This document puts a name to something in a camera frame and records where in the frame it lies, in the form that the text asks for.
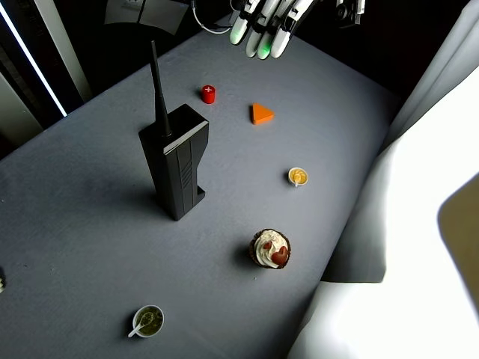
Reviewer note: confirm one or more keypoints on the red cylinder block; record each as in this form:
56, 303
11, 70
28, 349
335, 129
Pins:
209, 95

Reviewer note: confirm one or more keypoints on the toy cupcake with hearts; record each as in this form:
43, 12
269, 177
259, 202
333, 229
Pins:
269, 250

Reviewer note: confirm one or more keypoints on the white light strip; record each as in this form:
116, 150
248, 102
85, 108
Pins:
33, 64

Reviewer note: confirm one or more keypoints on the white post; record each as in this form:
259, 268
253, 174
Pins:
72, 56

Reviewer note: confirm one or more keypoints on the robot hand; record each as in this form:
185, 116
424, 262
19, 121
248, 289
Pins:
262, 33
2, 280

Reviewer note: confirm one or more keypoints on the pale grey sheet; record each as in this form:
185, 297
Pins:
149, 15

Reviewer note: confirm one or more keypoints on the black brick phone with antenna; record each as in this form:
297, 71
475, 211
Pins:
176, 168

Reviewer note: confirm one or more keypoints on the brown board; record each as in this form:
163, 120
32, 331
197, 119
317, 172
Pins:
462, 232

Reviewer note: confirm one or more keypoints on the white bowl green soup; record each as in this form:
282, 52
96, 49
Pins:
155, 322

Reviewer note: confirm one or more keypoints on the small white cup yellow drink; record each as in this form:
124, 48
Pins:
298, 176

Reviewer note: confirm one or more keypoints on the white curtain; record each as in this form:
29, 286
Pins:
411, 224

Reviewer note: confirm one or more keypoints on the small white spoon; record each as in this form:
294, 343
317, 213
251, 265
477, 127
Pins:
144, 319

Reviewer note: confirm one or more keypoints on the pale grey panel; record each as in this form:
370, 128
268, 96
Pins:
15, 116

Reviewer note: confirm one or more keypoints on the orange triangle block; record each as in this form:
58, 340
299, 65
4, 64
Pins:
260, 114

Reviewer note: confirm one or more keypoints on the grey table cloth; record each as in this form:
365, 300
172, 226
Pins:
93, 243

